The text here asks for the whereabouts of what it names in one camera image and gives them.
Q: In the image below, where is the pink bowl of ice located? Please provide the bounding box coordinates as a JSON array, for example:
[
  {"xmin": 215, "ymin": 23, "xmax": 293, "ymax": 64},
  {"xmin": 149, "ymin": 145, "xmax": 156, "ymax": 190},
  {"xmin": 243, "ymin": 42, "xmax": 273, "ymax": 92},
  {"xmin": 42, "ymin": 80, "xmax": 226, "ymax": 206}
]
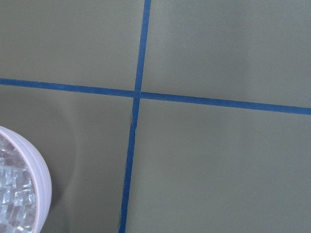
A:
[{"xmin": 0, "ymin": 127, "xmax": 52, "ymax": 233}]

